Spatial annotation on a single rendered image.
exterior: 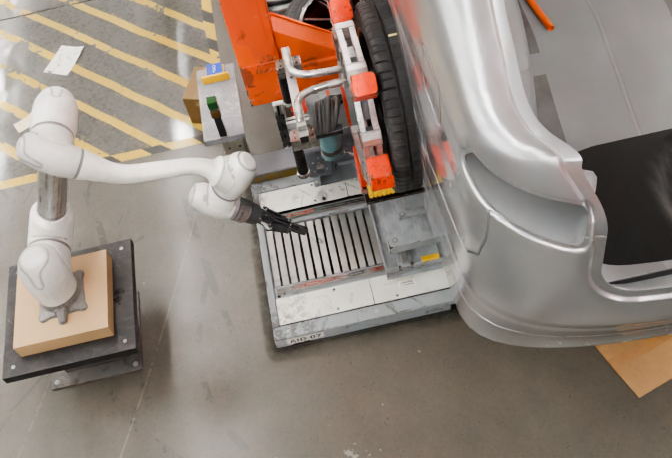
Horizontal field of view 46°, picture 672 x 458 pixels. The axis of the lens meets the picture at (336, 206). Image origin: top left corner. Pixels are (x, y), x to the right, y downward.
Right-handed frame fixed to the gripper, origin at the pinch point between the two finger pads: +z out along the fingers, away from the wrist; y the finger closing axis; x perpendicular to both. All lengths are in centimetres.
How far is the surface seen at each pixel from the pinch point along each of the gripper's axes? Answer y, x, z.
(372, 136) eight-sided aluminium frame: 18, 50, -4
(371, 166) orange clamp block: 20.2, 41.7, 0.1
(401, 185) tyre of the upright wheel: 17.6, 38.2, 15.1
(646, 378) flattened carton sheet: 55, 18, 126
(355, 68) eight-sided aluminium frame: 8, 65, -16
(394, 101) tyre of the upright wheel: 20, 64, -5
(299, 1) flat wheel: -119, 45, 2
